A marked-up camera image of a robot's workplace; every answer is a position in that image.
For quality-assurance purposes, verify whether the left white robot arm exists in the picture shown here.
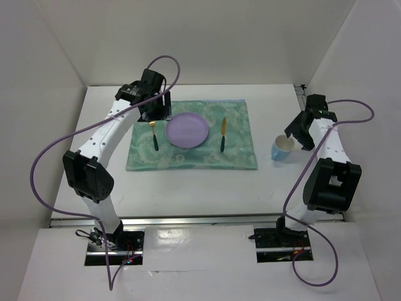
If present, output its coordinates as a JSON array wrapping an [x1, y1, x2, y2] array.
[[63, 68, 171, 250]]

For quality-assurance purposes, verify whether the purple cable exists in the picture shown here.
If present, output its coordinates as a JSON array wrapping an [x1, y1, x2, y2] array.
[[283, 99, 376, 287], [29, 55, 182, 292]]

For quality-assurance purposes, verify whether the right aluminium rail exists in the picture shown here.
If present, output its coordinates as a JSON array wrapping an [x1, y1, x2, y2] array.
[[293, 84, 307, 110]]

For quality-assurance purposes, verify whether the blue mug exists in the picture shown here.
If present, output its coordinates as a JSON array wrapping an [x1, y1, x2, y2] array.
[[271, 135, 295, 161]]

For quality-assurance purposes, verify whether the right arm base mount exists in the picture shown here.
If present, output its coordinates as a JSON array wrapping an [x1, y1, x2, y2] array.
[[248, 228, 313, 263]]

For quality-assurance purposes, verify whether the aluminium rail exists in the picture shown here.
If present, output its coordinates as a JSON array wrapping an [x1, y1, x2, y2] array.
[[293, 84, 307, 110], [49, 213, 344, 233]]

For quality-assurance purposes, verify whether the gold knife green handle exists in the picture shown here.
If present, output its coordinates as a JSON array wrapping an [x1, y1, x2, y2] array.
[[220, 117, 226, 152]]

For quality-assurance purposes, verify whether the gold fork green handle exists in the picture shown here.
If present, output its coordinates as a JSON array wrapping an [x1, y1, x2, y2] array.
[[149, 121, 159, 151]]

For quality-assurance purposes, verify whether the front aluminium rail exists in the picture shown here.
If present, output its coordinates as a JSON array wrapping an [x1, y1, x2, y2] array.
[[49, 213, 344, 233]]

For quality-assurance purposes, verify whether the purple plate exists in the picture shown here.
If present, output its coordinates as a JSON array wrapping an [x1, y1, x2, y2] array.
[[165, 112, 209, 149]]

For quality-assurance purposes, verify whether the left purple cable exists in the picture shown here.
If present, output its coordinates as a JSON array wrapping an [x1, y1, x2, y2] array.
[[29, 55, 182, 292]]

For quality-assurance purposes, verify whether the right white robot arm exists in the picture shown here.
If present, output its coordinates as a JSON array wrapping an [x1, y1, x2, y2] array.
[[272, 94, 362, 247]]

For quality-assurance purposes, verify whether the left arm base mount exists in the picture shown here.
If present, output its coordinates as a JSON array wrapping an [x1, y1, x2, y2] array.
[[75, 230, 145, 267]]

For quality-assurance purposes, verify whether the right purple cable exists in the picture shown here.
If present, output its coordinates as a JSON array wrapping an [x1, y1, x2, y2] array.
[[283, 99, 376, 287]]

